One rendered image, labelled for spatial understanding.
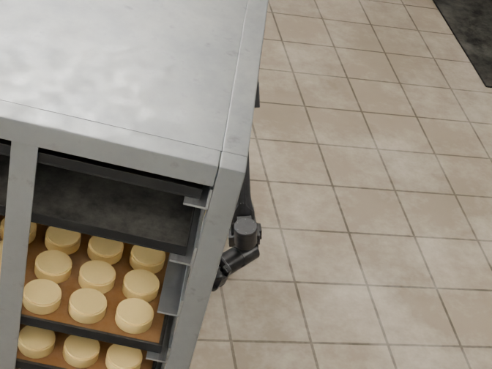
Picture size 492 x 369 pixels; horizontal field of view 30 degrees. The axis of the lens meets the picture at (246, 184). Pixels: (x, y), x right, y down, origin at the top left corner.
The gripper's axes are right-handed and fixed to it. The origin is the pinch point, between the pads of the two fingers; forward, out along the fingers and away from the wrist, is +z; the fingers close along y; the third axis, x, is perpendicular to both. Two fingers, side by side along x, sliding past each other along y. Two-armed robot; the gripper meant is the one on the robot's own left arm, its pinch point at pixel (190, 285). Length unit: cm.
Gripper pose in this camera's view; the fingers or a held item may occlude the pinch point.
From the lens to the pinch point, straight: 226.2
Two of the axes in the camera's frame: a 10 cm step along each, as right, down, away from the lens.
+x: -5.8, -7.7, 2.7
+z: -7.8, 4.4, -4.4
